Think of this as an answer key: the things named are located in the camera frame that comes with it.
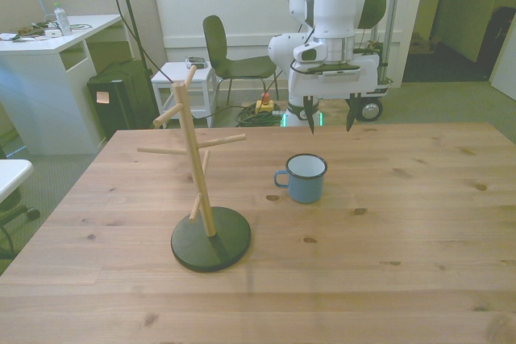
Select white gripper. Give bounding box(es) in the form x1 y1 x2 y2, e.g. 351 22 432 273
288 52 382 135

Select blue enamel mug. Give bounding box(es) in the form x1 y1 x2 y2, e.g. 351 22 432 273
274 153 328 205

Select wooden mug tree black base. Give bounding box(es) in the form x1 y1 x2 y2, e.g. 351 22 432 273
136 64 252 273

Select yellow emergency stop button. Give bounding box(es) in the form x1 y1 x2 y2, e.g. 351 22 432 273
255 93 276 116

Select dark plastic chair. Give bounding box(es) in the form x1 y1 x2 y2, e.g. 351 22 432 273
202 15 280 106

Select white square stool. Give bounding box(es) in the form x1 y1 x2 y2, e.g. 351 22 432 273
151 60 217 130

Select black box with orange sticker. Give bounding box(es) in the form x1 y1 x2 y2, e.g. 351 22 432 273
86 60 159 140

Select clear plastic bottle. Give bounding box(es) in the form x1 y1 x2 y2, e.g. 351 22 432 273
53 2 73 37

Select white desk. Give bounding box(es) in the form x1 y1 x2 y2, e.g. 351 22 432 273
0 14 124 155

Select white rounded table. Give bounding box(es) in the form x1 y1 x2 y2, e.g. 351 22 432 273
0 158 34 204

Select wheeled robot cart with frame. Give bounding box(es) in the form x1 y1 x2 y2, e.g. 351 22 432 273
318 0 406 122

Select coiled black cable bundle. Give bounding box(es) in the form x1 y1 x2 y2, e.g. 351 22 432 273
235 103 284 128

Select black camera stand pole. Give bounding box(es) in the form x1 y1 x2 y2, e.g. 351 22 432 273
108 0 162 119

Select thin dark camera cable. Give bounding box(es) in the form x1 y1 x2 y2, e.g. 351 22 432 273
95 0 178 83

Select tangled cables pile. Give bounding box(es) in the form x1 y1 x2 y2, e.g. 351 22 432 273
10 19 46 42

